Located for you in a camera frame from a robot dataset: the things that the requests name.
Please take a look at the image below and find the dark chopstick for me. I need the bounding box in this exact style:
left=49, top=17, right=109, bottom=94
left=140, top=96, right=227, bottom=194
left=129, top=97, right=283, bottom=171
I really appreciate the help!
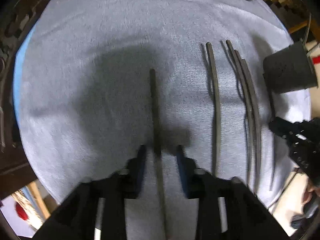
left=206, top=42, right=221, bottom=176
left=149, top=69, right=170, bottom=239
left=226, top=40, right=254, bottom=189
left=235, top=50, right=262, bottom=195

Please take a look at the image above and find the person's right hand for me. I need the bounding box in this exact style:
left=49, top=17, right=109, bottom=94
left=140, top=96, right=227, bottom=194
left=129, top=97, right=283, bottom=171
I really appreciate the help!
left=302, top=180, right=320, bottom=205

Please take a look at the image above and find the grey utensil holder cup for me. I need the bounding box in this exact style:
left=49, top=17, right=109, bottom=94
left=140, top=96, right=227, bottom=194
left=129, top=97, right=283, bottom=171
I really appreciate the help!
left=263, top=41, right=318, bottom=94

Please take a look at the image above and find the grey towel table cloth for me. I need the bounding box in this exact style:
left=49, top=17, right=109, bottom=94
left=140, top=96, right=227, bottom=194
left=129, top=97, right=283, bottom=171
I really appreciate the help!
left=18, top=0, right=312, bottom=240

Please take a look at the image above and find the blue round table cover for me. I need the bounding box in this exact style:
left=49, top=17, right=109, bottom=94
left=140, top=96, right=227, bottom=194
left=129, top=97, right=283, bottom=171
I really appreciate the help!
left=12, top=27, right=35, bottom=121

